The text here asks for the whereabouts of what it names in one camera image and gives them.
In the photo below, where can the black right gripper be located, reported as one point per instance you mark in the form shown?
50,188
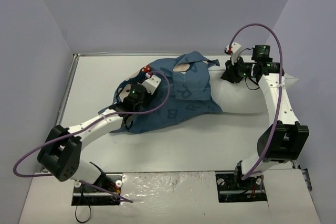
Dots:
230,72

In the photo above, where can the white pillow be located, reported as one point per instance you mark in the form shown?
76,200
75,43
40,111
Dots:
239,98

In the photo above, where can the blue letter print pillowcase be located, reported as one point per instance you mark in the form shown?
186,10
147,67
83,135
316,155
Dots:
184,94

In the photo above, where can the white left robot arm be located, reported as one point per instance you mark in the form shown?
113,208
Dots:
62,155

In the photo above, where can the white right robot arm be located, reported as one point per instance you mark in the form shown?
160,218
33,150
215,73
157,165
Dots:
285,138

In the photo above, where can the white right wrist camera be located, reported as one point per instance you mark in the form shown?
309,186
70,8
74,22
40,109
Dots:
233,51

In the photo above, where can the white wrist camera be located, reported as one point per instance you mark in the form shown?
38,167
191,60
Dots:
151,83
233,51

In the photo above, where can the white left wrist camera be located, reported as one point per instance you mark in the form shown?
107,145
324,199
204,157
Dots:
151,83

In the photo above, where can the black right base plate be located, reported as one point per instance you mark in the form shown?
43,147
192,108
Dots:
230,190

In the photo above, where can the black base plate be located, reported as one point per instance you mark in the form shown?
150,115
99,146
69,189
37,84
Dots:
84,195
230,190

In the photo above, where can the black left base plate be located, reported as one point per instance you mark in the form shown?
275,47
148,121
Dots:
84,195

